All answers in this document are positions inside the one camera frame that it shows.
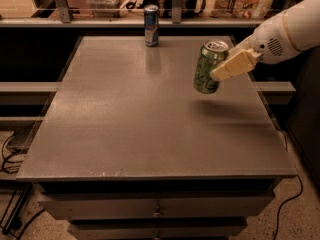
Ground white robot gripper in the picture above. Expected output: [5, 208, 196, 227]
[210, 15, 300, 81]

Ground green soda can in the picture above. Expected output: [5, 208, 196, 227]
[193, 40, 229, 94]

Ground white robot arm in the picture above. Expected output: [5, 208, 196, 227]
[210, 0, 320, 81]

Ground blue silver redbull can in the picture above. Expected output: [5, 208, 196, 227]
[144, 5, 158, 47]

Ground colourful snack bag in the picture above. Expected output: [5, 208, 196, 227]
[210, 0, 273, 19]

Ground grey upper drawer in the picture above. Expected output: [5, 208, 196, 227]
[38, 191, 275, 220]

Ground grey drawer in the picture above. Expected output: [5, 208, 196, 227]
[68, 218, 247, 240]
[38, 191, 275, 220]

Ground metal drawer knob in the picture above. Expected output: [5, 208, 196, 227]
[153, 207, 163, 218]

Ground grey lower drawer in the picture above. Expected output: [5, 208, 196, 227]
[68, 218, 247, 240]

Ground black cable on right floor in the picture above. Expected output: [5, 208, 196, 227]
[271, 130, 304, 240]

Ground black cables on left floor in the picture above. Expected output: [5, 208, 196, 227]
[0, 123, 46, 240]

